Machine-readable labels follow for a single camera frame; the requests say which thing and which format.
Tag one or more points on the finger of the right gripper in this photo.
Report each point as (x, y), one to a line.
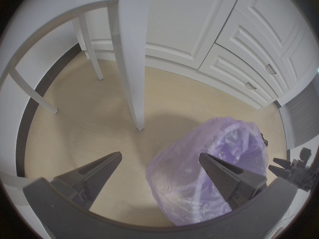
(282, 163)
(278, 171)

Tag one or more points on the black plastic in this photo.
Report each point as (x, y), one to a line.
(264, 139)

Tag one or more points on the white wardrobe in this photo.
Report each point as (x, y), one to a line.
(174, 21)

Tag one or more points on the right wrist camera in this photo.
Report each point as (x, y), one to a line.
(306, 153)

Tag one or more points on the purple plastic bag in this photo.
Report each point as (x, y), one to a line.
(189, 190)

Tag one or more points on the white chair with grey cushions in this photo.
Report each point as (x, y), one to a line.
(132, 58)

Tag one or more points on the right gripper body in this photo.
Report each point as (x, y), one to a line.
(300, 174)

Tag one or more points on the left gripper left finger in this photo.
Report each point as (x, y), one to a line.
(92, 180)

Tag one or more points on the white trash bin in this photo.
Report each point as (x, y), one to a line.
(169, 178)

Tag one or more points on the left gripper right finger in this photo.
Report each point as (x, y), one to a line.
(231, 183)

